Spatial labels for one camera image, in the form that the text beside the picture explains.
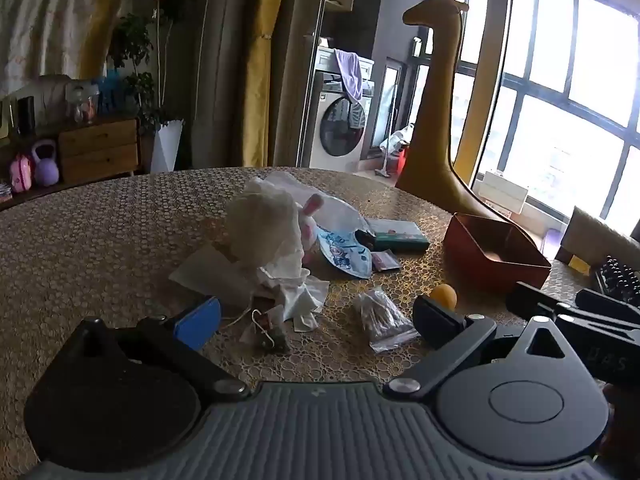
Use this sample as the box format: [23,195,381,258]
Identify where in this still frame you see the white washing machine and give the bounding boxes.
[307,46,376,173]

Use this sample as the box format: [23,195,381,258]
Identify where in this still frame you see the yellow curtain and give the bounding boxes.
[242,0,293,166]

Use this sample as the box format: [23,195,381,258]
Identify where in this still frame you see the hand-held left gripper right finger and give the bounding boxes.
[384,296,582,404]

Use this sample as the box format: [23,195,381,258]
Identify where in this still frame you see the red box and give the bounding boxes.
[442,212,552,293]

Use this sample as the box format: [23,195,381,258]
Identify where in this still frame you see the purple kettlebell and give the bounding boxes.
[31,140,61,186]

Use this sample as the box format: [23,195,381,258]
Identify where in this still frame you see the floral cloth cover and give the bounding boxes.
[0,0,113,96]

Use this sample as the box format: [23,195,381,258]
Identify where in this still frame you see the purple towel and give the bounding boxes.
[334,49,365,103]

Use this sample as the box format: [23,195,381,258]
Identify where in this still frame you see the blue printed pouch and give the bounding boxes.
[315,225,375,280]

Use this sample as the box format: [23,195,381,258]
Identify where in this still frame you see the orange ball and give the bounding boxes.
[430,284,457,307]

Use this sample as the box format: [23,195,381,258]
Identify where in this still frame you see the green potted plant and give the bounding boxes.
[107,0,186,136]

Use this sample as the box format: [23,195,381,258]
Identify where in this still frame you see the white planter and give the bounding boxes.
[150,119,185,175]

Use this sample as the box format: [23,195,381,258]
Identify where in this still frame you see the small sachet with string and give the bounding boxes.
[239,307,292,353]

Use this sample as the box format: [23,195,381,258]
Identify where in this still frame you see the flat white tissue sheet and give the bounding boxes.
[168,246,261,311]

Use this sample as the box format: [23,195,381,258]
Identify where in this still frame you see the white mesh cloth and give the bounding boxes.
[224,177,312,281]

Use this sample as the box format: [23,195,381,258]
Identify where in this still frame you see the white floor bag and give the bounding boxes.
[380,122,416,153]

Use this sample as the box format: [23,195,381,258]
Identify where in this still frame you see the wooden drawer cabinet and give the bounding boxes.
[57,117,143,186]

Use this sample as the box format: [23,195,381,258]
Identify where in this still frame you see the cotton swab plastic bag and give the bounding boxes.
[352,285,421,353]

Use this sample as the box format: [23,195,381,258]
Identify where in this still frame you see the pink white plush toy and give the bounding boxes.
[297,194,326,266]

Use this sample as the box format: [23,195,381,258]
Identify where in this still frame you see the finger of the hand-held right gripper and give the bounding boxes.
[575,288,640,317]
[506,282,640,341]

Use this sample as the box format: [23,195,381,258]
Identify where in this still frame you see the white panel box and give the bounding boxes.
[477,170,530,217]

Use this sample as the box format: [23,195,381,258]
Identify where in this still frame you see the blue bottle pack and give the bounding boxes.
[97,75,128,113]

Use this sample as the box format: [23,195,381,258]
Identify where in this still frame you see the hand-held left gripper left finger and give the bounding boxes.
[75,296,249,404]

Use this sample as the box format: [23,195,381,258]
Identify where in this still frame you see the green white tissue pack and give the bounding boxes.
[367,219,431,253]

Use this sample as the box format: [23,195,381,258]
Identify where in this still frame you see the small pink sachet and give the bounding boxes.
[371,250,402,273]

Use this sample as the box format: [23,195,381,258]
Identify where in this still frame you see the glass jar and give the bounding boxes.
[67,82,99,123]

